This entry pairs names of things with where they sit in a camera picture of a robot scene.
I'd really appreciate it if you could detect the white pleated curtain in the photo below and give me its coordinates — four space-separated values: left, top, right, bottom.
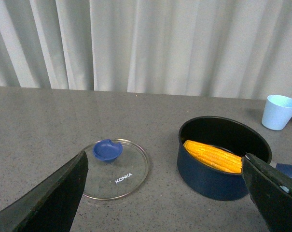
0 0 292 99

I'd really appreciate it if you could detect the glass lid with blue knob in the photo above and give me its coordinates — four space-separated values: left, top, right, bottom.
82 139 150 200

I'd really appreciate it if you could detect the blue saucepan with handle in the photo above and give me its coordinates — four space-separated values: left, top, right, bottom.
177 116 292 201

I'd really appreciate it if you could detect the light blue plastic cup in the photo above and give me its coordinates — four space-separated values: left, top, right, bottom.
262 95 292 131

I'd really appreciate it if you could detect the yellow corn cob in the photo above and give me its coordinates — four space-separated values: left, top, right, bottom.
183 140 242 174

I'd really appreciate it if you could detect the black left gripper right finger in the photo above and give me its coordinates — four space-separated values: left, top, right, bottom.
242 153 292 232

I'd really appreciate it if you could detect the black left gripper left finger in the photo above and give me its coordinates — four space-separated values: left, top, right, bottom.
0 152 88 232

